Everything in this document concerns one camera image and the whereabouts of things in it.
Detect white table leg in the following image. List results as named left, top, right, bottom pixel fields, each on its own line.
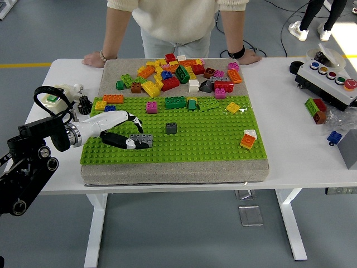
left=274, top=188, right=308, bottom=262
left=83, top=193, right=109, bottom=268

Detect blue brick keychain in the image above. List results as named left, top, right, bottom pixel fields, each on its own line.
left=326, top=130, right=343, bottom=146

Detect cream switch box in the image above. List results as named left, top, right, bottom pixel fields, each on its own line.
left=38, top=83, right=75, bottom=115

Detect dark grey slope brick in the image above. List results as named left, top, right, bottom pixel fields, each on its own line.
left=199, top=79, right=214, bottom=93

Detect small clear floor plate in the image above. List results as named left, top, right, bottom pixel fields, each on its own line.
left=235, top=189, right=253, bottom=200

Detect clear plastic bag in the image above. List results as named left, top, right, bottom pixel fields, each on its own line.
left=323, top=104, right=357, bottom=135

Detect light green 2x4 brick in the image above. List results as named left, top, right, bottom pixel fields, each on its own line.
left=196, top=98, right=221, bottom=112

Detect white furniture frame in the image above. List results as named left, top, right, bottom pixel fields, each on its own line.
left=0, top=0, right=15, bottom=21

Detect person's left hand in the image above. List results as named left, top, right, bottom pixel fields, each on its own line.
left=237, top=49, right=262, bottom=66

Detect large yellow brick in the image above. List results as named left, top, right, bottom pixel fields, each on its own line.
left=141, top=80, right=162, bottom=98

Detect black tape roll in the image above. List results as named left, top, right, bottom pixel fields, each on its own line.
left=289, top=60, right=305, bottom=75

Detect dark green 2x4 brick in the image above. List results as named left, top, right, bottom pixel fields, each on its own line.
left=163, top=96, right=187, bottom=110
left=175, top=64, right=191, bottom=84

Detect person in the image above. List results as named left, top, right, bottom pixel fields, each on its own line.
left=106, top=0, right=249, bottom=59
left=287, top=0, right=348, bottom=42

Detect orange 2x2 brick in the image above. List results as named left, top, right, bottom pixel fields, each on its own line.
left=239, top=133, right=256, bottom=151

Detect green brick with circles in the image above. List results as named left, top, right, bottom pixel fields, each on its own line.
left=304, top=98, right=319, bottom=115

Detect table control panel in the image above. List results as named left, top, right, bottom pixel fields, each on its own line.
left=325, top=186, right=357, bottom=195

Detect person's right hand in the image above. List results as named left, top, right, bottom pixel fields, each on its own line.
left=81, top=51, right=104, bottom=68

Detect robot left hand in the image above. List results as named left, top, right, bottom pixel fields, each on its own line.
left=75, top=110, right=151, bottom=151

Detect grey box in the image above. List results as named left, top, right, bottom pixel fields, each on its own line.
left=336, top=128, right=357, bottom=170

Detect green baseplate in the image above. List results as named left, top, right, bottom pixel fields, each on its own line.
left=79, top=95, right=265, bottom=165

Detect white button control box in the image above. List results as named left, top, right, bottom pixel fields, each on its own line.
left=295, top=60, right=357, bottom=112

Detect clear round container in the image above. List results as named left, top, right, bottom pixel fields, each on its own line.
left=306, top=43, right=346, bottom=70

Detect black gear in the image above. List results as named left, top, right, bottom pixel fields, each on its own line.
left=75, top=95, right=93, bottom=115

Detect light grey 2x4 brick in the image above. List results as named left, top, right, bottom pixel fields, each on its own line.
left=129, top=133, right=154, bottom=149

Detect black wristwatch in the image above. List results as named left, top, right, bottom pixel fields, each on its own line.
left=226, top=44, right=246, bottom=60

